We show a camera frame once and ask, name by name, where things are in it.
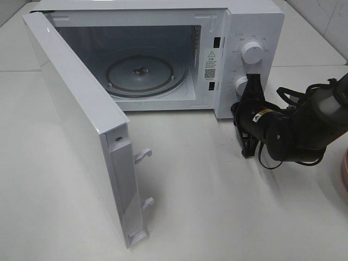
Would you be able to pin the white microwave door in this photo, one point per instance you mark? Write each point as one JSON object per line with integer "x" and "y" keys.
{"x": 95, "y": 126}

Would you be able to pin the white upper power knob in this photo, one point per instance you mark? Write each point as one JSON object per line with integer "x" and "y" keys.
{"x": 252, "y": 52}

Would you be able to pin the pink round plate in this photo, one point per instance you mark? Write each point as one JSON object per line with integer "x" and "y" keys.
{"x": 344, "y": 170}

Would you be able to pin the white warning label sticker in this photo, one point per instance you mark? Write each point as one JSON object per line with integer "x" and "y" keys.
{"x": 209, "y": 64}

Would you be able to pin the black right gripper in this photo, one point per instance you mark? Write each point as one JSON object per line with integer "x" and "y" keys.
{"x": 249, "y": 115}

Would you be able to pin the glass microwave turntable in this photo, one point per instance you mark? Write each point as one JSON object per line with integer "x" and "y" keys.
{"x": 141, "y": 76}

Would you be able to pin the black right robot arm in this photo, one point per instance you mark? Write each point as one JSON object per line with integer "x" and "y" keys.
{"x": 299, "y": 133}

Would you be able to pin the white lower timer knob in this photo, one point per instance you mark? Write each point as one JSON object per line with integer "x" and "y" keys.
{"x": 240, "y": 85}

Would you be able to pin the white microwave oven body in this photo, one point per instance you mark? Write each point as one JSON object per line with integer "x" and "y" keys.
{"x": 103, "y": 32}

